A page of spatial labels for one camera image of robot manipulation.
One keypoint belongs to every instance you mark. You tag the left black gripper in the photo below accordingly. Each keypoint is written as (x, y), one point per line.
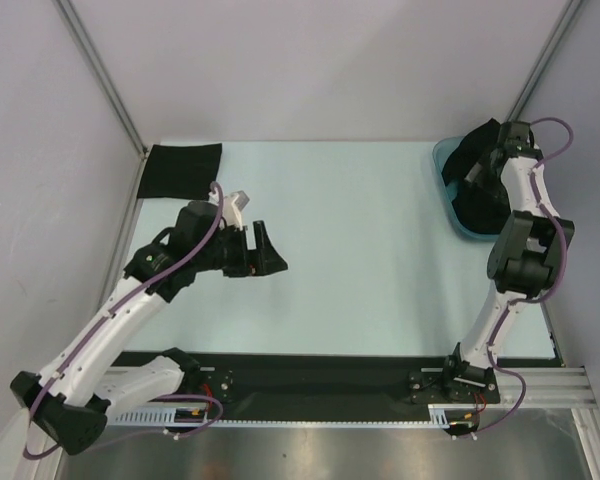
(267, 259)

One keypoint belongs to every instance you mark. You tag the black t shirt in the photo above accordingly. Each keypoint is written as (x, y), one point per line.
(180, 172)
(477, 210)

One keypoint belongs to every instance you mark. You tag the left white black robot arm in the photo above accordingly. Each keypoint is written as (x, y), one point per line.
(68, 398)

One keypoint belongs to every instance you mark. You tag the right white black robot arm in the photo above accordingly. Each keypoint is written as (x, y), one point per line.
(494, 184)

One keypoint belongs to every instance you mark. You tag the folded black t shirt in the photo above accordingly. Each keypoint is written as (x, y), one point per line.
(180, 172)

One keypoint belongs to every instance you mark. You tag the teal transparent plastic bin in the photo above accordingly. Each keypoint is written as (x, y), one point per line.
(440, 155)

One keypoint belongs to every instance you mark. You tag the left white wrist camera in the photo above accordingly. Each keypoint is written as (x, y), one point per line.
(232, 211)

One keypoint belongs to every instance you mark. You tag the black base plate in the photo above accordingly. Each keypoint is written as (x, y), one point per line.
(329, 389)

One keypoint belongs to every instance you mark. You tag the white slotted cable duct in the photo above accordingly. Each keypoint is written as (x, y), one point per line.
(171, 417)

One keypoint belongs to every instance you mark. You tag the aluminium frame rail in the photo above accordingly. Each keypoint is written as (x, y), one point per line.
(546, 388)

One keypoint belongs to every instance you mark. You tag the left aluminium corner post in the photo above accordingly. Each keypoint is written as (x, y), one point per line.
(93, 59)

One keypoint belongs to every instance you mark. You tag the aluminium corner post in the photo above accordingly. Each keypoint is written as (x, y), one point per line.
(93, 59)
(566, 21)

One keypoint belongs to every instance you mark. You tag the right aluminium corner post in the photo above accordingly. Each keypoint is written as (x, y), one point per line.
(566, 21)

